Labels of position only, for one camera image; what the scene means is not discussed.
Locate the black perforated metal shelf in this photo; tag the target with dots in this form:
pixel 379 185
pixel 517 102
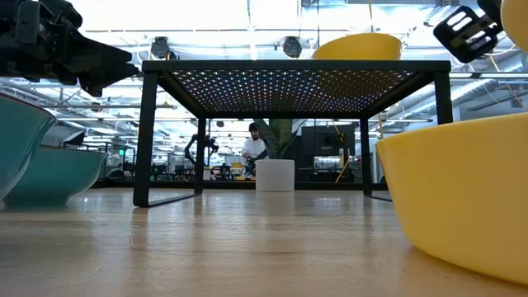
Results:
pixel 288 65

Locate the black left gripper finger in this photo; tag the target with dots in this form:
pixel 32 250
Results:
pixel 99 57
pixel 111 80

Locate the teal patterned mini bowl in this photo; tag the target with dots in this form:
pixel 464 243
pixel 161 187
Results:
pixel 20 136
pixel 62 177

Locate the black cabinet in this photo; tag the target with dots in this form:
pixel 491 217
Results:
pixel 326 144

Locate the white plant pot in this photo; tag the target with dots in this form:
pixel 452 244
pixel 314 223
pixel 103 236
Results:
pixel 275 175

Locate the person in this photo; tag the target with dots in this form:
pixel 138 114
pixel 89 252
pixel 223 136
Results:
pixel 252 148

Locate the green snake plant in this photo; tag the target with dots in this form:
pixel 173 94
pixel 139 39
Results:
pixel 280 136

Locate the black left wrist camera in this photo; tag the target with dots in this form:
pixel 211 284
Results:
pixel 29 22

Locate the black background robot arm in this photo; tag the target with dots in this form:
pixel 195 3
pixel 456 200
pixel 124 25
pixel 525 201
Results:
pixel 212 145

